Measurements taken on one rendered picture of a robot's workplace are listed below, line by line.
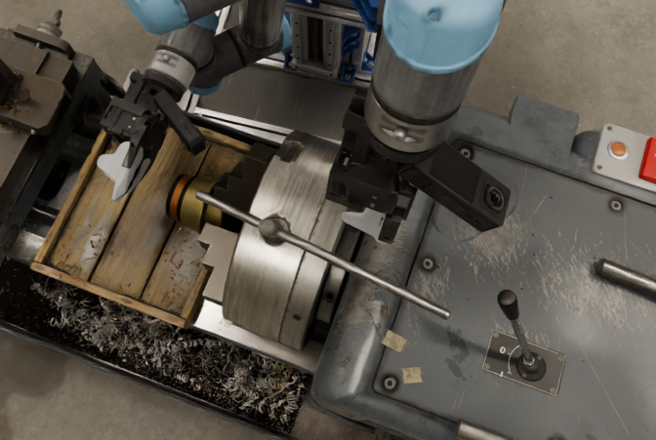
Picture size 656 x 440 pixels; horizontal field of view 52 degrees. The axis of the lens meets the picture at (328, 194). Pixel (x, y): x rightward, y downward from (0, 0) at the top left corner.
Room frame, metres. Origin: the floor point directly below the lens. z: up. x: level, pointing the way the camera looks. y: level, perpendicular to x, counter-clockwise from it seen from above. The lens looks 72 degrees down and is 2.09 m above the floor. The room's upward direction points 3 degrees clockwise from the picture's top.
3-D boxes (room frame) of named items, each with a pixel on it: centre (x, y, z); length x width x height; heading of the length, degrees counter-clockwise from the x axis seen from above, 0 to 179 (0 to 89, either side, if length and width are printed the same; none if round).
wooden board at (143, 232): (0.34, 0.33, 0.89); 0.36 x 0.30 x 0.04; 162
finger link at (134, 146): (0.39, 0.30, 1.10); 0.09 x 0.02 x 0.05; 162
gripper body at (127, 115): (0.45, 0.31, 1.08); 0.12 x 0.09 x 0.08; 162
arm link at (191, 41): (0.60, 0.25, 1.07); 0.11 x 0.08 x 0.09; 162
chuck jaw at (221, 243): (0.19, 0.15, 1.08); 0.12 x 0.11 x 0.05; 162
